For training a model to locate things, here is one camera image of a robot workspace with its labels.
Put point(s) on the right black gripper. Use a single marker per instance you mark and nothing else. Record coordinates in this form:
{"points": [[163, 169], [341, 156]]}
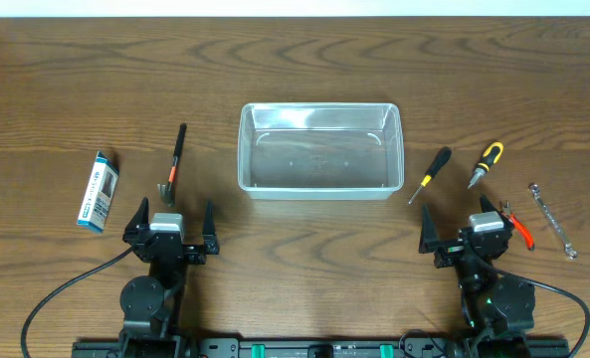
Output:
{"points": [[449, 251]]}

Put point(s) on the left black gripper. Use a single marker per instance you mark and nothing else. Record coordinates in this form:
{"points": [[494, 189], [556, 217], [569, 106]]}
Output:
{"points": [[209, 247]]}

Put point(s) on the red handled pliers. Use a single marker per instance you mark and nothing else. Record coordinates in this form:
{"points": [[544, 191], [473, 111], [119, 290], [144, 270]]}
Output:
{"points": [[519, 226]]}

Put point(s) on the black slim screwdriver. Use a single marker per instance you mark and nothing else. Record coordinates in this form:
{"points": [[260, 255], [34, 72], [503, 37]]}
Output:
{"points": [[440, 160]]}

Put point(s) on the silver combination wrench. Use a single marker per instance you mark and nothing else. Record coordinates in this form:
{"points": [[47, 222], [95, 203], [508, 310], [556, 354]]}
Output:
{"points": [[568, 248]]}

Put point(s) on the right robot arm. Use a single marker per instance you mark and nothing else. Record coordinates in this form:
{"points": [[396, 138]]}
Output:
{"points": [[498, 307]]}

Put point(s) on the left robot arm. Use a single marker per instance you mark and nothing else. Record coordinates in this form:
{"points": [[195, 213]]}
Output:
{"points": [[152, 303]]}

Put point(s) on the clear plastic container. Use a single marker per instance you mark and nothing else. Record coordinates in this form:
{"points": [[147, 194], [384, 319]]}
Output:
{"points": [[320, 151]]}

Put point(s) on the small black claw hammer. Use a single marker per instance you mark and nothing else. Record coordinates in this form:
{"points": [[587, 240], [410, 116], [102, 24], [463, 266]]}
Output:
{"points": [[166, 190]]}

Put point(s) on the white and blue box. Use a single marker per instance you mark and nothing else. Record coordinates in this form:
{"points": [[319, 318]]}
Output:
{"points": [[98, 195]]}

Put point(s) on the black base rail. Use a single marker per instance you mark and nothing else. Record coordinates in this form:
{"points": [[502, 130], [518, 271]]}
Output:
{"points": [[407, 347]]}

